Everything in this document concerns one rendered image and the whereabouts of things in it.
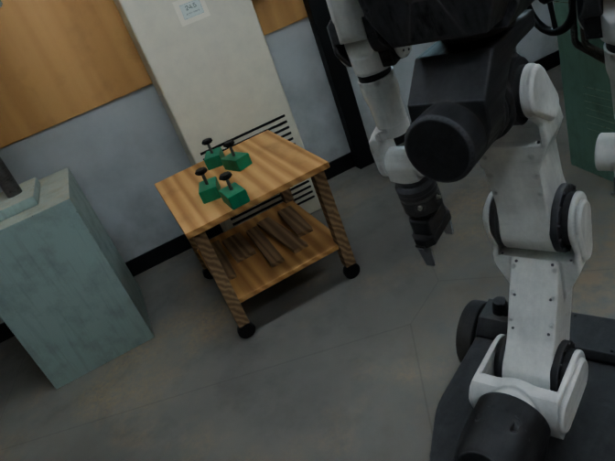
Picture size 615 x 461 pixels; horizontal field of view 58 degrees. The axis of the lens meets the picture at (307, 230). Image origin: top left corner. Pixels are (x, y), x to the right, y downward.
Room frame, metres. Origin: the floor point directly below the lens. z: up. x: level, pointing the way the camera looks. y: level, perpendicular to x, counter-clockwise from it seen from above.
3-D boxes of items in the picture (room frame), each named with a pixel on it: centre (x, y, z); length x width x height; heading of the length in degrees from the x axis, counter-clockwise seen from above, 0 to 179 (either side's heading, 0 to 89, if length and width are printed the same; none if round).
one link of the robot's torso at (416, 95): (0.84, -0.32, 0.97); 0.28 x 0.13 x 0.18; 133
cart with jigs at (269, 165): (2.11, 0.20, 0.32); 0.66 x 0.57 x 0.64; 15
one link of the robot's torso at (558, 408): (0.86, -0.34, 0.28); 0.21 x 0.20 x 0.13; 133
